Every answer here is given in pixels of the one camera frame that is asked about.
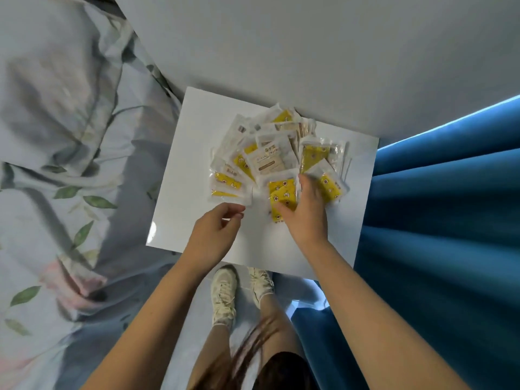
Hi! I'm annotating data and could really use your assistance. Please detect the person's left hand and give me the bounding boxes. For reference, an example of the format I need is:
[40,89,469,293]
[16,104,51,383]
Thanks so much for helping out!
[178,203,246,277]

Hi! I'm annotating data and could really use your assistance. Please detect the person's right hand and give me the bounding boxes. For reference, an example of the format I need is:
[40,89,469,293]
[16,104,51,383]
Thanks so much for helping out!
[276,173,329,251]

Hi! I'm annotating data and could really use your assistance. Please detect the pile of yellow sachet packets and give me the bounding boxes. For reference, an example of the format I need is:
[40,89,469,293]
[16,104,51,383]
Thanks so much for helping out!
[209,102,351,207]

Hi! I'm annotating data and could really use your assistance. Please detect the person's right forearm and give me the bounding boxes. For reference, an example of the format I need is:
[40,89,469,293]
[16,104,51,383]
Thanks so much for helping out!
[300,237,472,390]

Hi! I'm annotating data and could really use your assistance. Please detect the person's left forearm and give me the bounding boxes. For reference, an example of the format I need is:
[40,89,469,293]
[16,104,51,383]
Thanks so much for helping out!
[81,257,204,390]

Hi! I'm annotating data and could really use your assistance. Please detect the white bedside table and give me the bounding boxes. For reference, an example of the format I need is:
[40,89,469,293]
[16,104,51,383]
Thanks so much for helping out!
[146,86,380,281]

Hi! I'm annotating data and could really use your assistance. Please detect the person's left white shoe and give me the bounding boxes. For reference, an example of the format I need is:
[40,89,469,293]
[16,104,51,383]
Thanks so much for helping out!
[211,265,239,328]

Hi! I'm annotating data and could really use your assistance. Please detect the person's white shoe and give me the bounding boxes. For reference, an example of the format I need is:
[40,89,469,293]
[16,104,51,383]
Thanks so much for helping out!
[248,266,275,309]
[211,265,239,328]

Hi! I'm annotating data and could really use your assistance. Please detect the person's right white shoe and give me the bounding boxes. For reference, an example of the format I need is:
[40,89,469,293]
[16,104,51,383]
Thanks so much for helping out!
[248,266,275,309]

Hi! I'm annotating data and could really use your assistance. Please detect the person's right leg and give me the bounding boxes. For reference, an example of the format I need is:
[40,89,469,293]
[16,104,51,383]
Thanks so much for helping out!
[259,294,306,358]

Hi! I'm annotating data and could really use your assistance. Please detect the person's leg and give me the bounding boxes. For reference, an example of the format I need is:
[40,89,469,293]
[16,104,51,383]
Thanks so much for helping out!
[186,323,232,390]
[259,294,306,358]

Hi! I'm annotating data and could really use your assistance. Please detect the person's left leg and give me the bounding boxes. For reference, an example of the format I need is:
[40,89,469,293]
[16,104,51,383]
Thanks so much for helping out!
[186,323,232,390]

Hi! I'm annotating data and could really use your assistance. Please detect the blue curtain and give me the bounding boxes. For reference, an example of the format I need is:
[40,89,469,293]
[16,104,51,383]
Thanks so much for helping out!
[291,95,520,390]

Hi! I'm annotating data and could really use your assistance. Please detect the black shorts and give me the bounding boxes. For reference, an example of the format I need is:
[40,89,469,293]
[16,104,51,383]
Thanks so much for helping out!
[251,352,320,390]

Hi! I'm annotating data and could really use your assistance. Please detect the floral bed sheet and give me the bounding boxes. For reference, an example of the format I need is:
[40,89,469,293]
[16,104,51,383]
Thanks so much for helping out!
[0,97,181,390]

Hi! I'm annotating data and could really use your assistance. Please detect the floral pillow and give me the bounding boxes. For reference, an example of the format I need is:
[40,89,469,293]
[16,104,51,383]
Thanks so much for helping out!
[0,0,181,179]

